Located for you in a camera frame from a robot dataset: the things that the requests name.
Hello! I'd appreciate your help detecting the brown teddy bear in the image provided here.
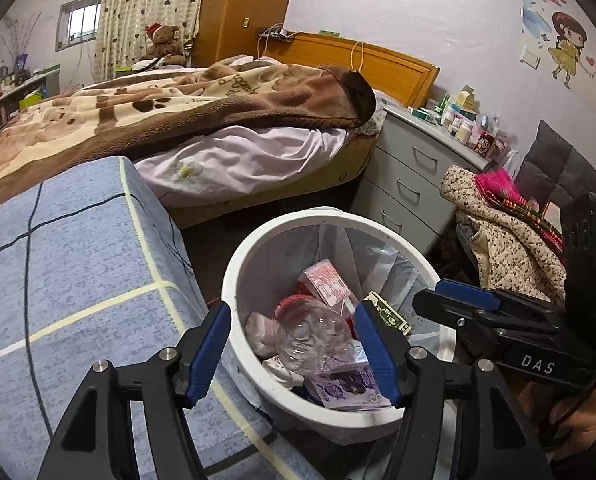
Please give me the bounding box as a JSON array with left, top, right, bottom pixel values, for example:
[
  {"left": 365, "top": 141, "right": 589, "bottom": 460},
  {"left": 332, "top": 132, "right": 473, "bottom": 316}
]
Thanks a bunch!
[{"left": 138, "top": 22, "right": 186, "bottom": 67}]

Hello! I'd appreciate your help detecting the heart print curtain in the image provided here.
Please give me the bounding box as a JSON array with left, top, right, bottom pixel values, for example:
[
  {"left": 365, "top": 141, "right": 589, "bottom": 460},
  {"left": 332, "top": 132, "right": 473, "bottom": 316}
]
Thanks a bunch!
[{"left": 92, "top": 0, "right": 211, "bottom": 81}]

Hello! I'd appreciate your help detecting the floral pillow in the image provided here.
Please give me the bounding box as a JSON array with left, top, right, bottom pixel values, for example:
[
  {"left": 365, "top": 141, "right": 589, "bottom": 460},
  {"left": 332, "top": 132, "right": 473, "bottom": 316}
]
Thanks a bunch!
[{"left": 358, "top": 87, "right": 389, "bottom": 136}]

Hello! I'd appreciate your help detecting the cartoon wall sticker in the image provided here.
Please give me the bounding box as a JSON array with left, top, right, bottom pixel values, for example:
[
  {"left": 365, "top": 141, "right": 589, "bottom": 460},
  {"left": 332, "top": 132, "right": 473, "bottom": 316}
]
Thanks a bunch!
[{"left": 493, "top": 0, "right": 596, "bottom": 123}]

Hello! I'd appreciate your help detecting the clear bin liner bag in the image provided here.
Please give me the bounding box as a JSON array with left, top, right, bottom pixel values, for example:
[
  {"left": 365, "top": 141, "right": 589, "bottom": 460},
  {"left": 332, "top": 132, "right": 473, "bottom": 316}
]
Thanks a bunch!
[{"left": 318, "top": 225, "right": 443, "bottom": 341}]

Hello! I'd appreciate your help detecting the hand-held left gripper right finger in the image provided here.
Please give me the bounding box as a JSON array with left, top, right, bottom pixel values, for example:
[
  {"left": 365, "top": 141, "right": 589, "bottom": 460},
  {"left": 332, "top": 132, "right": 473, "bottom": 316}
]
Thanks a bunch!
[{"left": 354, "top": 300, "right": 554, "bottom": 480}]

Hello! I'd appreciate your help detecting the dark grey chair cushion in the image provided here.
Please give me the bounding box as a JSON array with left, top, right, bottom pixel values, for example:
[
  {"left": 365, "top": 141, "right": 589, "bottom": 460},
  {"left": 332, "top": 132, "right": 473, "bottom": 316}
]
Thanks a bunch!
[{"left": 515, "top": 120, "right": 596, "bottom": 231}]

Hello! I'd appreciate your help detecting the barred window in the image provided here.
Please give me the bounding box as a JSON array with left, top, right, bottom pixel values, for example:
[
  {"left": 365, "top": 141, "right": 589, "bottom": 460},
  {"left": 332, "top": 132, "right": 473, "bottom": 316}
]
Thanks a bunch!
[{"left": 55, "top": 0, "right": 103, "bottom": 52}]

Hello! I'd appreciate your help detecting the wooden wardrobe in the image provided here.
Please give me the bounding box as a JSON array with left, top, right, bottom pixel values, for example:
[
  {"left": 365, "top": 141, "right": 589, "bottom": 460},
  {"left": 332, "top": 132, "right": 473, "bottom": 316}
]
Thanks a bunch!
[{"left": 192, "top": 0, "right": 301, "bottom": 68}]

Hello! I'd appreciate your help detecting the white trash bin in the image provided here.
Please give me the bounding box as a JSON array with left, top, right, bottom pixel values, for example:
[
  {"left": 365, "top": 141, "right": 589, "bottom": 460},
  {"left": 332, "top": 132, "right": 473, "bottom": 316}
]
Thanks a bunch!
[{"left": 221, "top": 207, "right": 458, "bottom": 443}]

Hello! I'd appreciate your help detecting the wooden headboard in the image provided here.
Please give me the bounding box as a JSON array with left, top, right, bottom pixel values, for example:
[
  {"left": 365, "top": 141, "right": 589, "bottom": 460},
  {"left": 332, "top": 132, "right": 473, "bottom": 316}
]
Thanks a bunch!
[{"left": 265, "top": 31, "right": 441, "bottom": 108}]

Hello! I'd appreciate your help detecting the vase with bare branches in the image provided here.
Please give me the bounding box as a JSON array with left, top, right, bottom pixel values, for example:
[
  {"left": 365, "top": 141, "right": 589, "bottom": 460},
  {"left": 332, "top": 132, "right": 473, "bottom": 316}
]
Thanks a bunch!
[{"left": 0, "top": 12, "right": 43, "bottom": 73}]

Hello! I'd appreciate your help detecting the orange tablet box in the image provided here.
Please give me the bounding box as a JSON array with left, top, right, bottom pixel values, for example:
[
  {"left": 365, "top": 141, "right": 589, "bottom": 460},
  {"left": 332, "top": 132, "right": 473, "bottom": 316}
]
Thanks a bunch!
[{"left": 298, "top": 259, "right": 353, "bottom": 318}]

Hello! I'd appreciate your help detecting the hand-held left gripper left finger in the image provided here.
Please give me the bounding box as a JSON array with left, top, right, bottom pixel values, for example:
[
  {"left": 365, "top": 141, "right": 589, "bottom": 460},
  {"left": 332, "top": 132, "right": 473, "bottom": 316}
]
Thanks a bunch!
[{"left": 36, "top": 301, "right": 233, "bottom": 480}]

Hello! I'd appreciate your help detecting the white side desk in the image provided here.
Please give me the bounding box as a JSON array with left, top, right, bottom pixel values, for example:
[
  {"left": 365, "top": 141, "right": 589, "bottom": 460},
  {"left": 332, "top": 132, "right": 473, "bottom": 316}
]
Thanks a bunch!
[{"left": 0, "top": 64, "right": 61, "bottom": 133}]

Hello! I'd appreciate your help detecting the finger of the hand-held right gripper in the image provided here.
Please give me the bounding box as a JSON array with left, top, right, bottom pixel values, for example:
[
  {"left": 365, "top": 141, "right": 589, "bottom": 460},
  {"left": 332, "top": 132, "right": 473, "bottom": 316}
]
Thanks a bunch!
[
  {"left": 434, "top": 279, "right": 566, "bottom": 321},
  {"left": 412, "top": 289, "right": 569, "bottom": 342}
]

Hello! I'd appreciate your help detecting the group of medicine bottles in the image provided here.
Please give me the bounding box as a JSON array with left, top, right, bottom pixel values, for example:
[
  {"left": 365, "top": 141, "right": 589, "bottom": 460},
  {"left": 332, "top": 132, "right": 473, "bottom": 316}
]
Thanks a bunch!
[{"left": 408, "top": 87, "right": 516, "bottom": 161}]

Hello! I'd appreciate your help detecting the green box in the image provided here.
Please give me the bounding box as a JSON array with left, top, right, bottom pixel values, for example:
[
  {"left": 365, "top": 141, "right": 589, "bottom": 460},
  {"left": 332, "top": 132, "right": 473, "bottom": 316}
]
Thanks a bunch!
[{"left": 18, "top": 89, "right": 46, "bottom": 111}]

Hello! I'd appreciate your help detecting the brown paw print blanket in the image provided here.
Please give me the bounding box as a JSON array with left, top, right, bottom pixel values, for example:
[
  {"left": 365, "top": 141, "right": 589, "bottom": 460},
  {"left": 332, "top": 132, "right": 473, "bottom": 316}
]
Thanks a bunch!
[{"left": 0, "top": 55, "right": 377, "bottom": 206}]

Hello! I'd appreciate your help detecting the person's right hand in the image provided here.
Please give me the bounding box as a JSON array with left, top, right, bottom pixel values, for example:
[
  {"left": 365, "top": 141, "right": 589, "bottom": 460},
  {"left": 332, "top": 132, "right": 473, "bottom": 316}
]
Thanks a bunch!
[{"left": 548, "top": 387, "right": 596, "bottom": 461}]

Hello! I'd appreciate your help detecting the clear plastic bottle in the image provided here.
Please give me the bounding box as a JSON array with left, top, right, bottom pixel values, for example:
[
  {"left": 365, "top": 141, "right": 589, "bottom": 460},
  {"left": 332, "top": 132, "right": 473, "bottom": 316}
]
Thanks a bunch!
[{"left": 272, "top": 296, "right": 355, "bottom": 377}]

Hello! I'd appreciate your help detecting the floral padded jacket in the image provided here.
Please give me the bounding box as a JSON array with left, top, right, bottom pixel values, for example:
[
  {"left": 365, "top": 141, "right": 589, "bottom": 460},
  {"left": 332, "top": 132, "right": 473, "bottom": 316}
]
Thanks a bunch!
[{"left": 440, "top": 164, "right": 569, "bottom": 306}]

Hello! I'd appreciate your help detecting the purple printed packet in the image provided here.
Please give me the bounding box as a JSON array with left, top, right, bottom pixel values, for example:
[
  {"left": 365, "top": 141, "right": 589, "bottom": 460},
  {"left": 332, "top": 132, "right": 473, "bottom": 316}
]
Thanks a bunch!
[{"left": 305, "top": 364, "right": 393, "bottom": 412}]

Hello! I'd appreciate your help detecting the power strip with chargers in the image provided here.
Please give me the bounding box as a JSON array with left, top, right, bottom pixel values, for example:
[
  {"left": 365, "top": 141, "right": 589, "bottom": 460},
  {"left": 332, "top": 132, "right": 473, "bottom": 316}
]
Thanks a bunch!
[{"left": 255, "top": 25, "right": 296, "bottom": 42}]

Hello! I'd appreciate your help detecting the lilac bed sheet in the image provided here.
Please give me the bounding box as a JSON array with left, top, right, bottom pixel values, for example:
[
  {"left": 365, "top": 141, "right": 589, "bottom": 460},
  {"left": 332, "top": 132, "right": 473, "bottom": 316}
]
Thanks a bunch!
[{"left": 134, "top": 126, "right": 351, "bottom": 209}]

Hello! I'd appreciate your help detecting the white crumpled tissue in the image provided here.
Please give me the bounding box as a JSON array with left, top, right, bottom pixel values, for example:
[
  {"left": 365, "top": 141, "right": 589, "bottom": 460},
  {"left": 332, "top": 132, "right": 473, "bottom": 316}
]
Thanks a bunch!
[{"left": 264, "top": 356, "right": 303, "bottom": 390}]

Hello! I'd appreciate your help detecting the grey drawer nightstand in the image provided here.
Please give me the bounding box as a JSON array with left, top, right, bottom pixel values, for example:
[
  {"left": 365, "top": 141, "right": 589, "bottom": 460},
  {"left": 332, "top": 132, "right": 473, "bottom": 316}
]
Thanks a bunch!
[{"left": 350, "top": 105, "right": 494, "bottom": 256}]

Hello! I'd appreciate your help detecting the pinkish crumpled paper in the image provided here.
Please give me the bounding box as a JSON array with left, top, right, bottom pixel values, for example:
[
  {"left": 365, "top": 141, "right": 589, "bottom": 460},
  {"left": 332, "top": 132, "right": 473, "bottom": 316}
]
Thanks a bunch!
[{"left": 244, "top": 312, "right": 279, "bottom": 359}]

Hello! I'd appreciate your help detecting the pink plaid cloth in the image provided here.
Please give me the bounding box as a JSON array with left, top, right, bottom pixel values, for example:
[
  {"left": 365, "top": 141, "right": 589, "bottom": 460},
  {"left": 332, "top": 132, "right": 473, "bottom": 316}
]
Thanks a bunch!
[{"left": 473, "top": 167, "right": 566, "bottom": 251}]

